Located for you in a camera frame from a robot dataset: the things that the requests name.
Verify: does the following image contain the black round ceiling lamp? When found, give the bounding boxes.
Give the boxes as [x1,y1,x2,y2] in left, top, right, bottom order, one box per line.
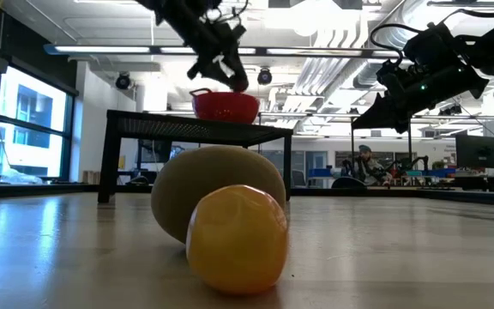
[256,67,274,87]
[114,71,132,91]

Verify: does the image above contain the red plastic colander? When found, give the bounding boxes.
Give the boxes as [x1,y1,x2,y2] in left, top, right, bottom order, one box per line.
[189,87,262,125]

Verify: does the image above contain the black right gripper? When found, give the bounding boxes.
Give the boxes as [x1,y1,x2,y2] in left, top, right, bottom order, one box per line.
[352,21,491,134]

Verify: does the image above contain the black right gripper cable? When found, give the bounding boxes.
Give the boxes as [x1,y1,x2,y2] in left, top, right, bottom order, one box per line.
[368,22,412,60]

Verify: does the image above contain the black perforated metal shelf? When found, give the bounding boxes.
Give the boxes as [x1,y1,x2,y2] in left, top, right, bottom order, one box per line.
[97,109,295,204]

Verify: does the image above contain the small orange pear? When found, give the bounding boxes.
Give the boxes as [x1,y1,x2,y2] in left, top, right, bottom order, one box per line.
[184,184,290,296]

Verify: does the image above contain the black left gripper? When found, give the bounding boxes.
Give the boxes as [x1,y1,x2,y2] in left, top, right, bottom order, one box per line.
[186,21,250,90]

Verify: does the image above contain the black pipe rack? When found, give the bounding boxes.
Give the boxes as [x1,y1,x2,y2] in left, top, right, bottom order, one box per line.
[348,113,414,172]

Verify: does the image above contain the black aluminium table frame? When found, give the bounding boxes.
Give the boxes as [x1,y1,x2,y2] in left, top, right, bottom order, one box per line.
[0,182,494,208]

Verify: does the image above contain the silver ceiling duct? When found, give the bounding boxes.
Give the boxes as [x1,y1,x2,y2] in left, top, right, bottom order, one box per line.
[352,0,488,91]

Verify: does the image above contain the person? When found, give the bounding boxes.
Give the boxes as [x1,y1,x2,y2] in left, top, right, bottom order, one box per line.
[352,143,395,187]

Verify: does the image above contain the black computer monitor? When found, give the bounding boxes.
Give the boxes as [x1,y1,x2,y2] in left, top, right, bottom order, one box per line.
[455,133,494,170]

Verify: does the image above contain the long ceiling light strip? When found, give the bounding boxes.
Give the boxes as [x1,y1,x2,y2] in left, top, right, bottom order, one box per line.
[43,42,402,60]

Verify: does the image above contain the green kiwi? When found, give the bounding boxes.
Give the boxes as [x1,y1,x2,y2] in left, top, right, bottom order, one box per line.
[150,144,287,245]

